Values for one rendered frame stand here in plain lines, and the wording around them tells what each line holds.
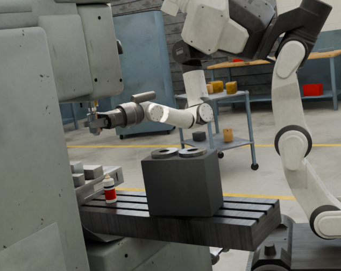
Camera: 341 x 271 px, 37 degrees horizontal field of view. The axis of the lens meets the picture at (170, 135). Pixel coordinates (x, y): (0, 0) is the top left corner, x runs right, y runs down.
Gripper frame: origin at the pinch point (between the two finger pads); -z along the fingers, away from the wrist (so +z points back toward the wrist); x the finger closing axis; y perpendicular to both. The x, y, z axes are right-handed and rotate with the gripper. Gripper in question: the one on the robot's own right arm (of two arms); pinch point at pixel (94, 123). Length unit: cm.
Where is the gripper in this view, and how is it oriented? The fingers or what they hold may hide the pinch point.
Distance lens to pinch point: 185.3
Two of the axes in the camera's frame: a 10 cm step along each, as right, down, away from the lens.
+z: 8.0, -2.3, 5.5
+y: 1.5, 9.7, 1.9
